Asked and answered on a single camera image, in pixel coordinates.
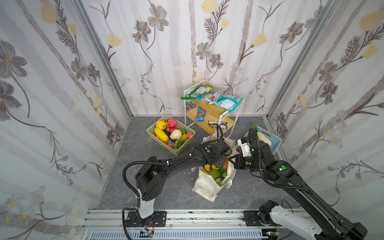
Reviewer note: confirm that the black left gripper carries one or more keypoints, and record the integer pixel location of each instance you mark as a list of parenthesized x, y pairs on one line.
[(223, 147)]

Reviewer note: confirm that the orange green papaya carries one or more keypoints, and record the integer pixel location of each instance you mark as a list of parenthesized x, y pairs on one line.
[(182, 140)]

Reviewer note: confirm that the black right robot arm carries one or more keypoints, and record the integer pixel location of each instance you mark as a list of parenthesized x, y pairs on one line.
[(326, 223)]

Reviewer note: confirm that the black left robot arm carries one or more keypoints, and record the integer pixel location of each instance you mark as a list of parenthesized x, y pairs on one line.
[(147, 178)]

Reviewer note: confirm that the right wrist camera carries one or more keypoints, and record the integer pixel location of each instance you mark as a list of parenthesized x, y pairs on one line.
[(244, 144)]

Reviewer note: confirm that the pale green perforated fruit basket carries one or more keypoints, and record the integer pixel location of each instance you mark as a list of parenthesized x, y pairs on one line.
[(171, 145)]

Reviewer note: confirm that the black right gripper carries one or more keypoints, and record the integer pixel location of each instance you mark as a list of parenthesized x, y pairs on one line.
[(237, 162)]

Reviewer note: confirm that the pink wrinkled round fruit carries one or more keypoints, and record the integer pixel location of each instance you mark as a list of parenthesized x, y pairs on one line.
[(172, 123)]

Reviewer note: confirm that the green cabbage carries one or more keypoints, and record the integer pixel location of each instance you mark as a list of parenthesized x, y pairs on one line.
[(216, 174)]

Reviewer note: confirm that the teal white snack bag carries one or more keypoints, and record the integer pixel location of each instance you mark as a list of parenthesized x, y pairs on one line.
[(228, 102)]

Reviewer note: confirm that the orange potato vegetable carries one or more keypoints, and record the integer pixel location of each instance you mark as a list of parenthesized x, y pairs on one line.
[(225, 164)]

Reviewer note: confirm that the blue candy packet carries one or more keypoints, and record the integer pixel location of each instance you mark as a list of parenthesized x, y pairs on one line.
[(200, 116)]

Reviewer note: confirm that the cream canvas grocery bag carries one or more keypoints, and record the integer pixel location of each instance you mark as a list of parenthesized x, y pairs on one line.
[(211, 180)]

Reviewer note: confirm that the yellow wrinkled bell pepper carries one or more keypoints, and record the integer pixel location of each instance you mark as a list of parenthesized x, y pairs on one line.
[(161, 125)]

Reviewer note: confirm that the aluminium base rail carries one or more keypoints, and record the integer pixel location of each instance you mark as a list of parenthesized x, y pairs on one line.
[(200, 225)]

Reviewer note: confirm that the brown chocolate bar wrapper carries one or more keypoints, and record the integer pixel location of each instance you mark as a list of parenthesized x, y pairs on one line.
[(223, 125)]

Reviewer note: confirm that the teal red snack bag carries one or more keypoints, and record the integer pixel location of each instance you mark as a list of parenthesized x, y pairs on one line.
[(212, 96)]

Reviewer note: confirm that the yellow mango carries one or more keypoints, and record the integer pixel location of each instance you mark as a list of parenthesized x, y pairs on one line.
[(207, 169), (161, 135)]

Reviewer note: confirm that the white shelf rack with wood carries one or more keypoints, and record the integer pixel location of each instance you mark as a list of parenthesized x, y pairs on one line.
[(215, 114)]

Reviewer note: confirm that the green snack bag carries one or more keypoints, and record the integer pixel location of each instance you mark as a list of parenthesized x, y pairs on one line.
[(197, 92)]

